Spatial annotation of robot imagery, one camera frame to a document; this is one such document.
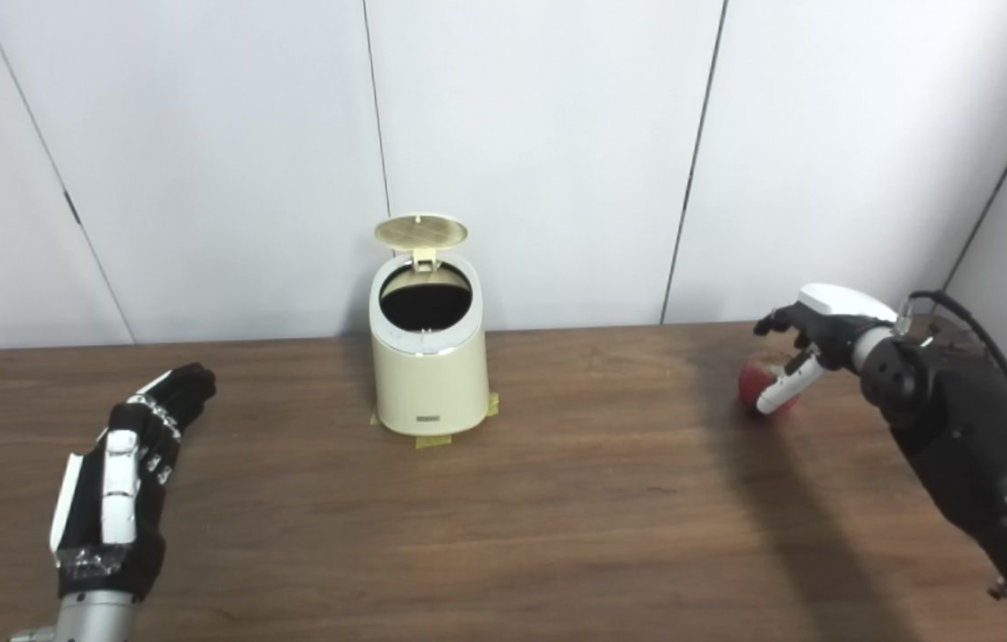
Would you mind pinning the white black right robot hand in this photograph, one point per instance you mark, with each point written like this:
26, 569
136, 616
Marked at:
833, 321

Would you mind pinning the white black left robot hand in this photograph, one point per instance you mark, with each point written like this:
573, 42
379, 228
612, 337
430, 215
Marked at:
124, 499

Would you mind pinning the red apple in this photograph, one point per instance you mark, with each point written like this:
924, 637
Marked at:
753, 379

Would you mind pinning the cream-colored bin body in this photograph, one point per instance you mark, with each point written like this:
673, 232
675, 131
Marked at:
429, 383

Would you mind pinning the round cream bin lid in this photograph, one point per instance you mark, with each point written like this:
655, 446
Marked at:
421, 230

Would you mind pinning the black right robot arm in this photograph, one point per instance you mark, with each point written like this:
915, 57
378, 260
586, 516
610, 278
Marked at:
976, 446

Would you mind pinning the wide yellow tape piece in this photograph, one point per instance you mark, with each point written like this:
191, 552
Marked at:
433, 441

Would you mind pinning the black wall panel hinge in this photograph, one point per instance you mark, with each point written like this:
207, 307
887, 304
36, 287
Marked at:
72, 207

